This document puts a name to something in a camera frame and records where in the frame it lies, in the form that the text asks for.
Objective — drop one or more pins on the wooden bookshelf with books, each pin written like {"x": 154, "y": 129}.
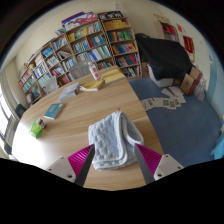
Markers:
{"x": 96, "y": 43}

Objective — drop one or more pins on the teal book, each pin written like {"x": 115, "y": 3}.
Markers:
{"x": 53, "y": 111}

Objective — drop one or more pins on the small wall shelf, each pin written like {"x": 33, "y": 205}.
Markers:
{"x": 168, "y": 30}

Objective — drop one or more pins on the green plastic bag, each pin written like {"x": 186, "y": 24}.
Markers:
{"x": 35, "y": 130}

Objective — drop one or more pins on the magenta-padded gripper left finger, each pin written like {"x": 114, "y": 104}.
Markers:
{"x": 80, "y": 160}

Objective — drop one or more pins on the black cloth cover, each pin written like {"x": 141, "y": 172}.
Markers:
{"x": 165, "y": 56}

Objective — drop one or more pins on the yellow folder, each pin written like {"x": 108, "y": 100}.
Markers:
{"x": 113, "y": 76}

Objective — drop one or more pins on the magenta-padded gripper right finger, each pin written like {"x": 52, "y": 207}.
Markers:
{"x": 150, "y": 159}

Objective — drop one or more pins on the grey mesh chair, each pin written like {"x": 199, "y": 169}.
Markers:
{"x": 78, "y": 70}

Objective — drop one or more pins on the red wall poster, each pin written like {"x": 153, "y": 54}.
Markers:
{"x": 188, "y": 44}

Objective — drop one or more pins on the dark office chair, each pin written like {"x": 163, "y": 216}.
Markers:
{"x": 20, "y": 110}

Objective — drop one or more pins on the white bottle with red label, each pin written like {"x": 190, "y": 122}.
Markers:
{"x": 94, "y": 71}

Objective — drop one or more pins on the papers on floor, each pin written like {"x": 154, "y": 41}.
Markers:
{"x": 165, "y": 101}

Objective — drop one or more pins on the white chair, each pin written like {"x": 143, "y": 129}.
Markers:
{"x": 51, "y": 85}

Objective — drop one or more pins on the yellow book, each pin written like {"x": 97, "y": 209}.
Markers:
{"x": 92, "y": 85}

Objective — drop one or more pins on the cardboard box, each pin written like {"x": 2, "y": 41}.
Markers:
{"x": 190, "y": 81}

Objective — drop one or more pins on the white waffle towel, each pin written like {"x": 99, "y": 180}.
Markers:
{"x": 111, "y": 140}

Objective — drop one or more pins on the window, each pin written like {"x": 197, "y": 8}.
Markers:
{"x": 4, "y": 123}

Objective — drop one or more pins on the white storage box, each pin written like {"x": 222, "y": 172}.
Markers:
{"x": 160, "y": 80}

